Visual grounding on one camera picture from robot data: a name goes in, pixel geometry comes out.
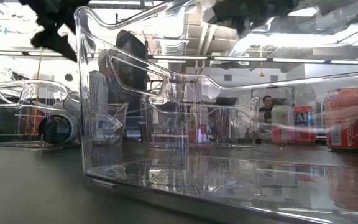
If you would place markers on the red Fanta soda can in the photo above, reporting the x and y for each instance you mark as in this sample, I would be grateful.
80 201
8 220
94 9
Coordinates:
345 118
304 124

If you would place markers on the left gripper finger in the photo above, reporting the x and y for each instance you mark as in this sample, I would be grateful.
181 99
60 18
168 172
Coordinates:
53 40

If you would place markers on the person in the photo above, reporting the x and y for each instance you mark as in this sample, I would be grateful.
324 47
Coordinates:
267 105

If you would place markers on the black room divider panel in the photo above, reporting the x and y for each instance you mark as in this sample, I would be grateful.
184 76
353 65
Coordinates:
132 62

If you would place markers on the black table mat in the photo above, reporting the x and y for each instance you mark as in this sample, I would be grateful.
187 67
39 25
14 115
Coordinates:
26 186

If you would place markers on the red bottle white cap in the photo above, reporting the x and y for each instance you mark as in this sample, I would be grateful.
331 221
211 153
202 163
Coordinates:
199 130
281 124

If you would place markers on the clear plastic bin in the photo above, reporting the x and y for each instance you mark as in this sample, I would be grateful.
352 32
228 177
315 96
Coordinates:
11 83
197 186
253 105

